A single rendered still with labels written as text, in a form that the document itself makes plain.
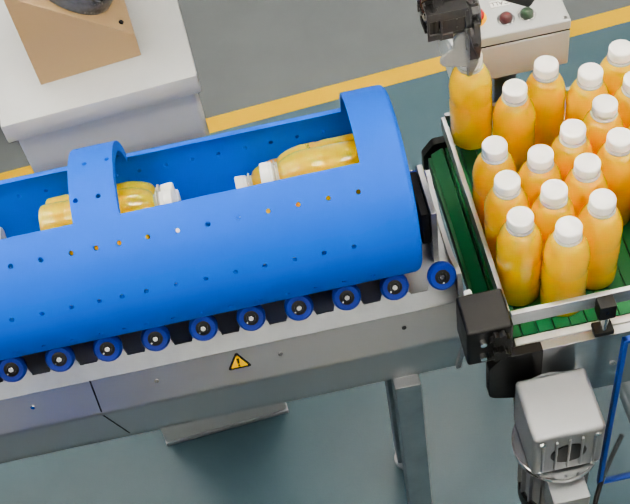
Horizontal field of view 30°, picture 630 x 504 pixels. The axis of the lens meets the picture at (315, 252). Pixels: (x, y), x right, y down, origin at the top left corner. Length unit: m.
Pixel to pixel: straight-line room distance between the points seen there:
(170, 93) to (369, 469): 1.16
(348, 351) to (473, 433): 0.92
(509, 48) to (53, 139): 0.76
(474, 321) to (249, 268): 0.34
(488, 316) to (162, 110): 0.63
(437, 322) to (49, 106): 0.70
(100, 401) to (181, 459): 0.92
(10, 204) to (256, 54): 1.76
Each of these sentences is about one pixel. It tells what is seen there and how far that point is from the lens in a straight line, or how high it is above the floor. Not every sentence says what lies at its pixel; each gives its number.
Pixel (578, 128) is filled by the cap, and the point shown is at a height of 1.09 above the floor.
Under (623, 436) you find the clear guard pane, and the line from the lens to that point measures 2.06.
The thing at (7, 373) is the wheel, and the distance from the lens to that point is 1.85.
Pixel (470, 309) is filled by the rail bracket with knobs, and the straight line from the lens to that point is 1.72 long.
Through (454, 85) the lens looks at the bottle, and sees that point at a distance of 1.87.
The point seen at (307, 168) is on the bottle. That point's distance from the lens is 1.68.
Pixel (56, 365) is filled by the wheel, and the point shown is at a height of 0.96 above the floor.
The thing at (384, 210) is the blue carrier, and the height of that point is 1.17.
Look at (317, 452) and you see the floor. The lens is 2.75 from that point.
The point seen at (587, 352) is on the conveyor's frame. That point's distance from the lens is 1.86.
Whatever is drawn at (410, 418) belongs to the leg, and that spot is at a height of 0.51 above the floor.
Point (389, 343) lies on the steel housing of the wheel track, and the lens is 1.87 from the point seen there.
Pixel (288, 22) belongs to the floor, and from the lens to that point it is 3.63.
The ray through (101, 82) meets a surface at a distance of 1.91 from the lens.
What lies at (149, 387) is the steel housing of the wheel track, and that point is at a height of 0.87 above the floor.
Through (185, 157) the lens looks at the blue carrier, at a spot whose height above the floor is 1.09.
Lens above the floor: 2.45
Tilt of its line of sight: 54 degrees down
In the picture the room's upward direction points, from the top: 12 degrees counter-clockwise
